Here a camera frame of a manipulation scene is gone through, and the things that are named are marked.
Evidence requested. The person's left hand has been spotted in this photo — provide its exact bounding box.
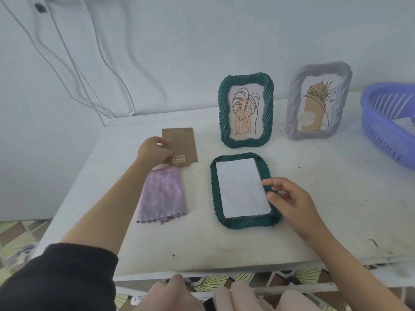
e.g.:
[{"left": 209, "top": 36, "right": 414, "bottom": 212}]
[{"left": 135, "top": 136, "right": 175, "bottom": 174}]

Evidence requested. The person's right hand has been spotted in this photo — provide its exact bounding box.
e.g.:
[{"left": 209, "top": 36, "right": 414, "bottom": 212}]
[{"left": 262, "top": 177, "right": 330, "bottom": 242}]

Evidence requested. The brown cardboard backing board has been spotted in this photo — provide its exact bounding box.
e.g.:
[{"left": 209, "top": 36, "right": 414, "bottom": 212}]
[{"left": 161, "top": 127, "right": 198, "bottom": 168}]

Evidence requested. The purple cleaning cloth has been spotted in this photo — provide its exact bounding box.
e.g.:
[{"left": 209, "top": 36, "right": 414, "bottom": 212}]
[{"left": 136, "top": 166, "right": 188, "bottom": 225}]

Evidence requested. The dark green rope-pattern frame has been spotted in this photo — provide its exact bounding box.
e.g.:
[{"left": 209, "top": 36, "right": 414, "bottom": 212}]
[
  {"left": 210, "top": 152, "right": 283, "bottom": 230},
  {"left": 217, "top": 73, "right": 275, "bottom": 149}
]

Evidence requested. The purple plastic basket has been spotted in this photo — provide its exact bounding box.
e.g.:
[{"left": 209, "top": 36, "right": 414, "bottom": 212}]
[{"left": 360, "top": 82, "right": 415, "bottom": 171}]

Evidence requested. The person's right forearm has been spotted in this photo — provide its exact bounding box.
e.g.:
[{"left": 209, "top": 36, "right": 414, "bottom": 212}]
[{"left": 303, "top": 228, "right": 412, "bottom": 311}]

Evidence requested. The person's left forearm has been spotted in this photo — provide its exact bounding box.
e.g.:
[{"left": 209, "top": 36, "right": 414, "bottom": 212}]
[{"left": 60, "top": 160, "right": 150, "bottom": 256}]

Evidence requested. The thin dark cable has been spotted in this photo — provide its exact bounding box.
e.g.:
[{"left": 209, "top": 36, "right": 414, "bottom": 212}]
[{"left": 72, "top": 60, "right": 113, "bottom": 117}]

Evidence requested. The grey rope-pattern frame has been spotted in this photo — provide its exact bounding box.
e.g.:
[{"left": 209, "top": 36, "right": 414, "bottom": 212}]
[{"left": 284, "top": 61, "right": 353, "bottom": 141}]

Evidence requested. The grey wavy cable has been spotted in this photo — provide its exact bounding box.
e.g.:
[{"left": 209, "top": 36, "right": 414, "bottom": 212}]
[{"left": 0, "top": 0, "right": 112, "bottom": 119}]

